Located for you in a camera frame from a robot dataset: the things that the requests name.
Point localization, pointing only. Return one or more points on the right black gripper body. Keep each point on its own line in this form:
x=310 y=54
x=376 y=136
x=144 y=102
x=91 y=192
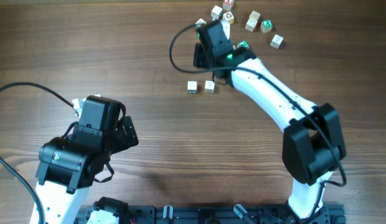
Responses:
x=204 y=56

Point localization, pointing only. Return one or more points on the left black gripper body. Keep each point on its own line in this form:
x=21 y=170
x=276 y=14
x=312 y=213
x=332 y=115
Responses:
x=122 y=139

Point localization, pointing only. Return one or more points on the white Y letter block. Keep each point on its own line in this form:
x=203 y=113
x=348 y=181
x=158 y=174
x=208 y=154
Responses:
x=209 y=86

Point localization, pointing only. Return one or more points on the green bottomed white block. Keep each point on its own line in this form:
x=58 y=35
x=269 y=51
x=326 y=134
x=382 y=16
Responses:
x=192 y=87

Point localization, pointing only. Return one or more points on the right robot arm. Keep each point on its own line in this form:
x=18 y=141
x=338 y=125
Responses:
x=313 y=145

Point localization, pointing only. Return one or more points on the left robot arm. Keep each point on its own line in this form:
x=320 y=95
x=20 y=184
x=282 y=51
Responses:
x=68 y=164

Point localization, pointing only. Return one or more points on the green edged picture block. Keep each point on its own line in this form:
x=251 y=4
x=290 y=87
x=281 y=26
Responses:
x=200 y=22

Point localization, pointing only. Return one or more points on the green Z letter block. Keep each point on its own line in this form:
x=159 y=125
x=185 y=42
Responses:
x=244 y=44

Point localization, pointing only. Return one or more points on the yellow edged picture block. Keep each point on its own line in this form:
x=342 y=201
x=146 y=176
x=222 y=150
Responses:
x=228 y=17

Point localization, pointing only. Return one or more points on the plain white top block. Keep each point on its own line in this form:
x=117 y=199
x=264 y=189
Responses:
x=216 y=12

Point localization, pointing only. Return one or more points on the plain white block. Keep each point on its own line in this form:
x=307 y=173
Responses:
x=216 y=12
x=277 y=41

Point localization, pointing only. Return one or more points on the red X letter block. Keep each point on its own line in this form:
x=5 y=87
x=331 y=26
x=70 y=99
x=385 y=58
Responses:
x=228 y=4

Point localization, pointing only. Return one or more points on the white block beside tan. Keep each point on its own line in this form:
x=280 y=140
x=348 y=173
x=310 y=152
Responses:
x=251 y=24

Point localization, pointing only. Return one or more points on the tan wooden block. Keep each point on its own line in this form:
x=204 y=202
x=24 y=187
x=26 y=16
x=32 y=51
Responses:
x=255 y=15

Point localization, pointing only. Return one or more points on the green J letter block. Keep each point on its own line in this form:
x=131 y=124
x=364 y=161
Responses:
x=266 y=26

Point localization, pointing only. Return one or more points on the plain white right block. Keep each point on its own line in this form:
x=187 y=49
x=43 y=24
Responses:
x=277 y=41

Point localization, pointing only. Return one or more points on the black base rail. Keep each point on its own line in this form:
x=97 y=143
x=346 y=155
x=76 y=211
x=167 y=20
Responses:
x=208 y=214

